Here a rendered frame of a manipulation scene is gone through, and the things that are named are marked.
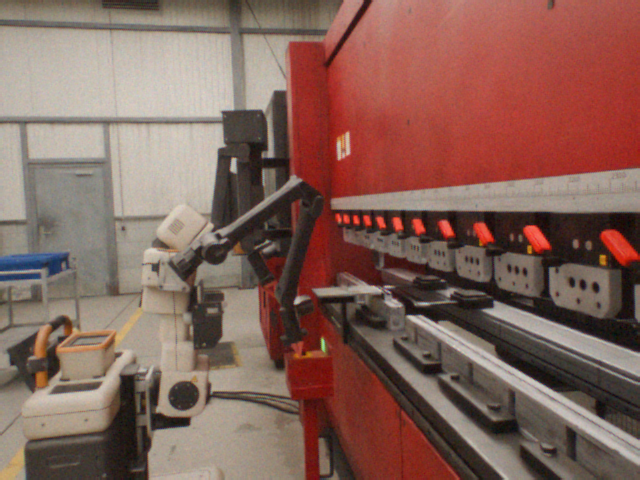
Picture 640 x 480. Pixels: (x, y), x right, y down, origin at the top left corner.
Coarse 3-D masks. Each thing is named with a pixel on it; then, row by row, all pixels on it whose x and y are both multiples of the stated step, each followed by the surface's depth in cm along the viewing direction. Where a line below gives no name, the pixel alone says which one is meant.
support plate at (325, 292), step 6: (324, 288) 230; (330, 288) 230; (336, 288) 229; (318, 294) 215; (324, 294) 215; (330, 294) 214; (336, 294) 214; (342, 294) 214; (348, 294) 215; (354, 294) 215; (360, 294) 215; (366, 294) 216; (372, 294) 216
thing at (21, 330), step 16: (0, 272) 408; (16, 272) 410; (32, 272) 412; (64, 272) 462; (0, 288) 409; (48, 320) 416; (80, 320) 503; (0, 336) 461; (16, 336) 459; (0, 368) 411; (16, 368) 413
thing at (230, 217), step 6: (234, 174) 315; (234, 180) 315; (228, 186) 313; (234, 186) 315; (228, 192) 313; (234, 192) 316; (228, 198) 313; (234, 198) 316; (228, 204) 313; (234, 204) 316; (228, 210) 313; (234, 210) 316; (228, 216) 313; (234, 216) 316; (228, 222) 313
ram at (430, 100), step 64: (384, 0) 188; (448, 0) 135; (512, 0) 105; (576, 0) 86; (384, 64) 191; (448, 64) 136; (512, 64) 106; (576, 64) 87; (384, 128) 194; (448, 128) 137; (512, 128) 107; (576, 128) 87; (384, 192) 198
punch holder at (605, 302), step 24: (552, 216) 94; (576, 216) 88; (600, 216) 82; (624, 216) 81; (552, 240) 95; (576, 240) 88; (600, 240) 83; (576, 264) 88; (600, 264) 83; (552, 288) 95; (576, 288) 88; (600, 288) 83; (624, 288) 82; (600, 312) 83; (624, 312) 82
